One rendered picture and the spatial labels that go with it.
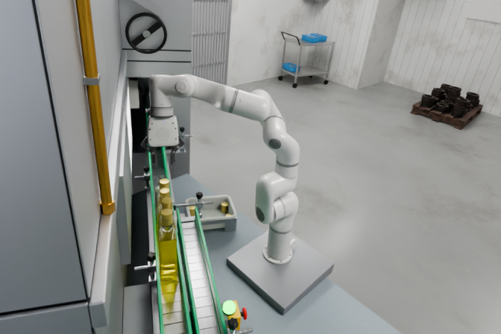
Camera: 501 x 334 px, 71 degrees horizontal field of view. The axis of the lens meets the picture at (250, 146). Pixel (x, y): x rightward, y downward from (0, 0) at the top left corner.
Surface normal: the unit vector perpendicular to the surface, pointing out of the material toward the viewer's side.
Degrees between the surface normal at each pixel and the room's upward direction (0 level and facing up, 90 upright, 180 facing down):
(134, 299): 0
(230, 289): 0
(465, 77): 90
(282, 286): 3
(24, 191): 90
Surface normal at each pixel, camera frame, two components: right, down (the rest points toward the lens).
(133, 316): 0.09, -0.88
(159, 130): 0.28, 0.22
